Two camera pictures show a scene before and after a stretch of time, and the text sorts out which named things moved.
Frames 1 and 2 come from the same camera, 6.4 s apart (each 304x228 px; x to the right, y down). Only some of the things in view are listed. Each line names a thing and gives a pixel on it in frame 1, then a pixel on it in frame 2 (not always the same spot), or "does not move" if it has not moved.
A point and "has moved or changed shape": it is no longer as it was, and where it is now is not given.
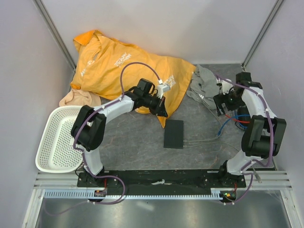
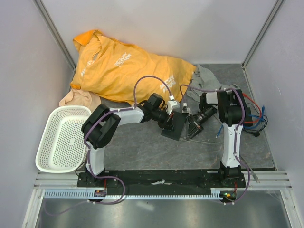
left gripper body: x=151 y=102 -> x=162 y=118
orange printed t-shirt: x=142 y=110 has moved or changed shape
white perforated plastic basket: x=56 y=153 does not move
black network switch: x=174 y=134 has moved or changed shape
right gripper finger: x=220 y=110 -> x=199 y=129
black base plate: x=163 y=180 does not move
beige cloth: x=76 y=97 does not move
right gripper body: x=233 y=101 -> x=196 y=121
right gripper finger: x=220 y=99 -> x=189 y=131
